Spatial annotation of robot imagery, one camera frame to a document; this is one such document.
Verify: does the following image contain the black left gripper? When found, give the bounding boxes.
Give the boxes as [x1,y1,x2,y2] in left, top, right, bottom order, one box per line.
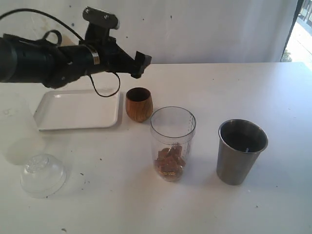
[84,24,152,78]

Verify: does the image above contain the brown wooden cup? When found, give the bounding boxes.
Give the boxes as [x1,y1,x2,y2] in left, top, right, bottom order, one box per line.
[125,87,154,122]

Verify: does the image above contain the pile of wooden blocks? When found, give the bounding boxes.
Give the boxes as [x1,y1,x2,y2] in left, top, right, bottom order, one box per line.
[154,144,186,182]

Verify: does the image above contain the stainless steel cup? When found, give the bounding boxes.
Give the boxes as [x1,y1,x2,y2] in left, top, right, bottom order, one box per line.
[216,119,268,186]

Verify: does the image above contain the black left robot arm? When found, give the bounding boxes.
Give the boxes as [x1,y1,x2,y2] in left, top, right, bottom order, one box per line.
[0,23,152,89]

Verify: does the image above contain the clear plastic shaker cup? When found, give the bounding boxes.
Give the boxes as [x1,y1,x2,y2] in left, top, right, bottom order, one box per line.
[150,106,196,182]

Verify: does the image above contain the white rectangular tray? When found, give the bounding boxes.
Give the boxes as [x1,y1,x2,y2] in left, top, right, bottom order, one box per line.
[34,90,120,131]

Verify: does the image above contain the frosted translucent plastic cup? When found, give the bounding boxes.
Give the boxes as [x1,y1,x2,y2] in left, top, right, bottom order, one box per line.
[0,92,45,165]

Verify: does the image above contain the clear plastic dome lid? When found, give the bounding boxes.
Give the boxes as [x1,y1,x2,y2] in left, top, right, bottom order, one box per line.
[20,154,67,198]

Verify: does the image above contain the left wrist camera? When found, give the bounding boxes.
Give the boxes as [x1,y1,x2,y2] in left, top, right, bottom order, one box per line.
[82,7,119,30]

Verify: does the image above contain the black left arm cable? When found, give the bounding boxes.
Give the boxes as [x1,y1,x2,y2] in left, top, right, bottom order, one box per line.
[0,8,121,98]

